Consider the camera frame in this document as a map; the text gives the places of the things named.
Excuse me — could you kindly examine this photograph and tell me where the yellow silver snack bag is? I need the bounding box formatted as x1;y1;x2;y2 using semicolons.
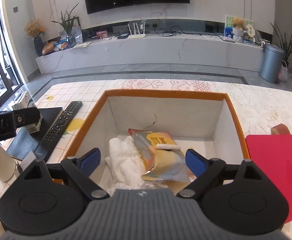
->
128;128;195;182

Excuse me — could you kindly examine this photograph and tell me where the white cloth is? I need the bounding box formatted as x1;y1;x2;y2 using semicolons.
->
105;137;167;195

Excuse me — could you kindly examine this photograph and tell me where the black notebook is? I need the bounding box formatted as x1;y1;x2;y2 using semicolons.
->
6;107;64;161

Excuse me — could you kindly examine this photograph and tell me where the milk carton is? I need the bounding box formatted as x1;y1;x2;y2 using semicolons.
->
10;91;43;134

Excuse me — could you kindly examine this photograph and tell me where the black tv remote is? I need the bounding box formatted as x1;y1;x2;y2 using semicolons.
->
34;101;83;161

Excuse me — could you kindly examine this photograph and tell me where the orange cardboard storage box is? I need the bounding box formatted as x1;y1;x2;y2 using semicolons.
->
51;89;251;196

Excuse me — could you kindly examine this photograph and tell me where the red lidded clear box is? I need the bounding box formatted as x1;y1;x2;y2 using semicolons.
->
245;134;292;223

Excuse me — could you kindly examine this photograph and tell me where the dried yellow flower vase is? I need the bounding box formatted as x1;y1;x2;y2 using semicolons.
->
24;20;45;57

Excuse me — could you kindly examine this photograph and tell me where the white marble tv console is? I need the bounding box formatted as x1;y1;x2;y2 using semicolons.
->
36;34;264;74

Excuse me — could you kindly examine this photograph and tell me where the woven pink basket bag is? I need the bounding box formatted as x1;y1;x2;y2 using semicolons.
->
278;60;288;82

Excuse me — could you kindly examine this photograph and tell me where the grey blue trash bin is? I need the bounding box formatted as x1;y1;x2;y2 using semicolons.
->
260;44;285;83

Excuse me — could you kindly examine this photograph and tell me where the green plant in glass vase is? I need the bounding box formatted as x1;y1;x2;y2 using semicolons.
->
52;3;79;48

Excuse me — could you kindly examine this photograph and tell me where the teddy bear bouquet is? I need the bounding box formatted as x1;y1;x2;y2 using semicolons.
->
232;17;244;43

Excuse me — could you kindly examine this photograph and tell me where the white wifi router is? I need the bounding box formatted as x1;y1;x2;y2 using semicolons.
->
127;22;146;40

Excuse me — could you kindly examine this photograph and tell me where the tall green floor plant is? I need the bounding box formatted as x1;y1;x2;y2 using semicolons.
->
270;22;292;65

